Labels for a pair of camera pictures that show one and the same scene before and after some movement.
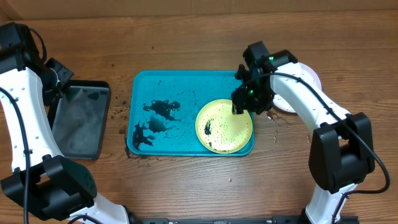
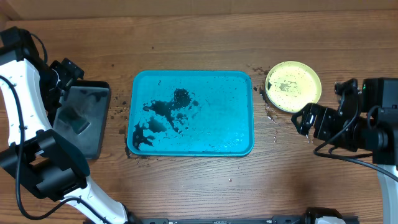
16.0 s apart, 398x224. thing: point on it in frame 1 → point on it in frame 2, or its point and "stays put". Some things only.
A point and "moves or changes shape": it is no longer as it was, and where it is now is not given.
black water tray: x=79 y=118 stays put
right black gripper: x=241 y=103 → x=324 y=116
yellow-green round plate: x=221 y=131 moves or changes shape
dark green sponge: x=72 y=93 → x=73 y=119
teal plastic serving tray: x=163 y=106 stays put
